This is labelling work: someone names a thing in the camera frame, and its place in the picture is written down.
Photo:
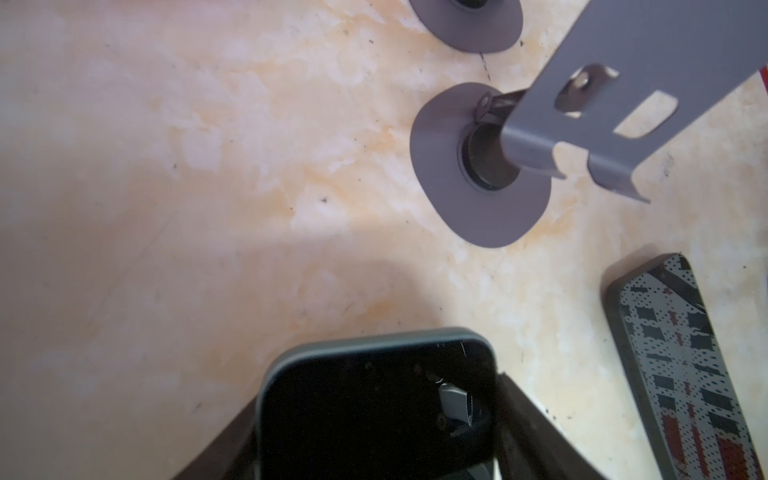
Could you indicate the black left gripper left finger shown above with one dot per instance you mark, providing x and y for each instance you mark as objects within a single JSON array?
[{"x": 232, "y": 454}]

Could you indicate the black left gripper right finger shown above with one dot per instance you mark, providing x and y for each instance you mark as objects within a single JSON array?
[{"x": 527, "y": 445}]

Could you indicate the black phone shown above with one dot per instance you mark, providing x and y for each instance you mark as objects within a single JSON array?
[
  {"x": 677, "y": 374},
  {"x": 412, "y": 405}
]

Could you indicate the grey phone stand centre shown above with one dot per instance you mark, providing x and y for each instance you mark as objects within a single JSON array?
[{"x": 627, "y": 78}]

